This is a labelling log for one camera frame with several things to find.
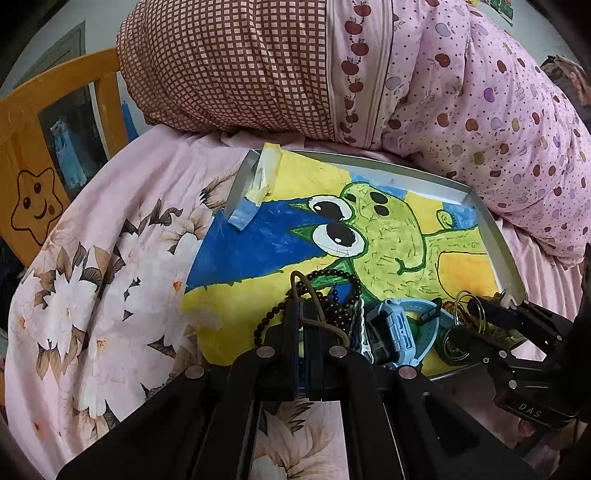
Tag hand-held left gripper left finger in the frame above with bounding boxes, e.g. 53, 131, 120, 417
55, 298, 306, 480

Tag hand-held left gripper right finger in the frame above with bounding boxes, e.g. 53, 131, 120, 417
305, 300, 539, 480

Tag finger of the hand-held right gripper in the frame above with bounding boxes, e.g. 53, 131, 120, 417
466, 296, 573, 356
462, 330, 520, 372

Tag silver hoop bangle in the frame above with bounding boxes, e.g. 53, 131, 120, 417
453, 293, 483, 324
457, 300, 486, 334

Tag grey cardboard box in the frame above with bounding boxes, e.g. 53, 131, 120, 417
224, 148, 529, 381

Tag dark wooden bead necklace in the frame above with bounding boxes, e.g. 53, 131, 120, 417
253, 270, 365, 352

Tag light blue wrist watch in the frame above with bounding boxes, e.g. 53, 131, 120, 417
353, 298, 455, 367

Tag yellow and blue frog painting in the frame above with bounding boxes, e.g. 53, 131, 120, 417
182, 150, 502, 377

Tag pink floral bed sheet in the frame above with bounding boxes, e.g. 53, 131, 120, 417
0, 124, 591, 480

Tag pink apple print quilt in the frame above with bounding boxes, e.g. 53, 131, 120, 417
117, 0, 591, 271

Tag floral pink cloth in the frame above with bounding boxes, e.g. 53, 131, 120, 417
540, 54, 591, 109

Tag orange wooden bed frame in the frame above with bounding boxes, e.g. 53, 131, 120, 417
0, 48, 130, 271

